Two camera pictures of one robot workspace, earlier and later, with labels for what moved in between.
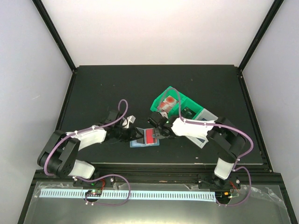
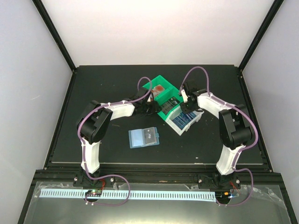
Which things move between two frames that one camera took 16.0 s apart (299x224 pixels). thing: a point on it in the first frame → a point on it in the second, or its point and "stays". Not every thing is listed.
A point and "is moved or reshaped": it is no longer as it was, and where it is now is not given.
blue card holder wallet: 145,137 stays
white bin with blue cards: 206,115 is moved or reshaped
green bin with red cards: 170,101 → 162,89
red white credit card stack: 166,104 → 157,90
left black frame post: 41,8 stays
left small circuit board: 94,193 stays
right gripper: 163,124 → 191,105
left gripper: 131,135 → 154,108
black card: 187,113 → 168,105
